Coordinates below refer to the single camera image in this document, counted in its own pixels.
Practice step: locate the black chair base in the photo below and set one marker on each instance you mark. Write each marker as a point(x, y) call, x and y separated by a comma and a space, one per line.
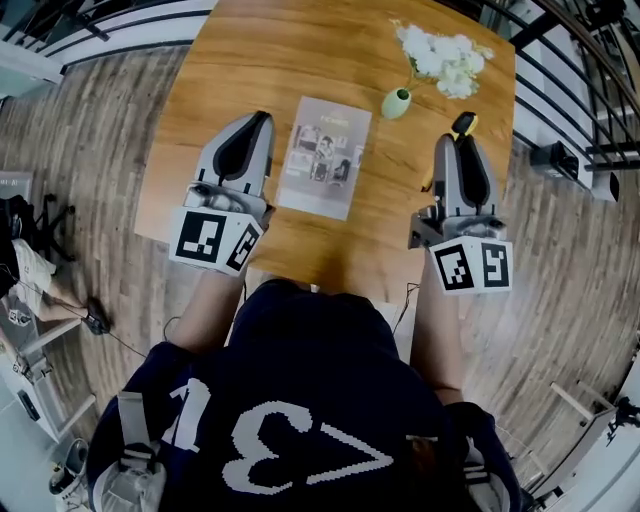
point(50, 220)

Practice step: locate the black waste bin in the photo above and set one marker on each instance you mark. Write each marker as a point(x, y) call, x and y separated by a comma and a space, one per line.
point(552, 157)

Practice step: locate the grey photo booklet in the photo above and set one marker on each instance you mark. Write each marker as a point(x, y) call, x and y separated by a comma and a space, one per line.
point(325, 157)

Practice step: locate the yellow black utility knife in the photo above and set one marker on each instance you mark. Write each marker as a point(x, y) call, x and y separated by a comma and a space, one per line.
point(465, 124)

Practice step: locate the white waste bin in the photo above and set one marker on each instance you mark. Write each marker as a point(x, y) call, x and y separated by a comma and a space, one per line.
point(597, 185)

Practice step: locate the dark blue printed shirt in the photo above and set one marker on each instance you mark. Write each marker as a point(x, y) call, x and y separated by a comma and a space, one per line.
point(300, 375)

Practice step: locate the dark metal stair railing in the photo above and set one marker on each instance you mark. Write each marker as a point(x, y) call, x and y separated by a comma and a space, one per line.
point(617, 148)

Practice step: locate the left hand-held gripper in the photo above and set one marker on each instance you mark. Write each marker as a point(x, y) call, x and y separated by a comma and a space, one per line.
point(200, 235)

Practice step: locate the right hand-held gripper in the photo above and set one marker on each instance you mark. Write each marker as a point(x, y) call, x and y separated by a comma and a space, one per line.
point(452, 270)

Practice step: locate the dark metal balcony railing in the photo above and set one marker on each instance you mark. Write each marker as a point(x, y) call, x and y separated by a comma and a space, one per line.
point(95, 27)

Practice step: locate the pale green vase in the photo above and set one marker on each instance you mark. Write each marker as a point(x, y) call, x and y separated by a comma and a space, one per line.
point(396, 103)

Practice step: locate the light wooden stool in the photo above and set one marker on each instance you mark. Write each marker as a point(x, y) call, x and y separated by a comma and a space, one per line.
point(570, 400)

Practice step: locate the white flower bunch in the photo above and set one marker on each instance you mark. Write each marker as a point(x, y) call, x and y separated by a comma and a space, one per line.
point(440, 55)

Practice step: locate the person's right forearm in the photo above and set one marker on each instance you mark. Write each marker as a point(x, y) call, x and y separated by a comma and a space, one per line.
point(435, 330)

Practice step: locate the person's left forearm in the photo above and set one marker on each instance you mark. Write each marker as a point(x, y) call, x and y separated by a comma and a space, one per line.
point(210, 310)

